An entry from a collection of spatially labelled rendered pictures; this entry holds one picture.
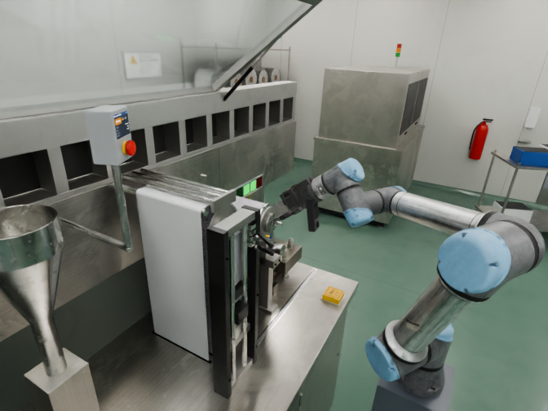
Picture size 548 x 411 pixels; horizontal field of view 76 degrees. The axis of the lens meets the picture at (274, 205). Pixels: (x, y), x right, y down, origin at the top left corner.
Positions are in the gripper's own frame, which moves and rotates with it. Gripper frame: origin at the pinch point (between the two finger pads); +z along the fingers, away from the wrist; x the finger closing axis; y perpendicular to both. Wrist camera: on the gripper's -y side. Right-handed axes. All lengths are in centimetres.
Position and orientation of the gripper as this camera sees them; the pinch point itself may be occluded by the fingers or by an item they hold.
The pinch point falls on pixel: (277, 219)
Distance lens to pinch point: 123.2
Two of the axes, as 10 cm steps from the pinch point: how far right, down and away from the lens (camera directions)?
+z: -6.9, 4.1, 5.9
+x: -4.9, 3.4, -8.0
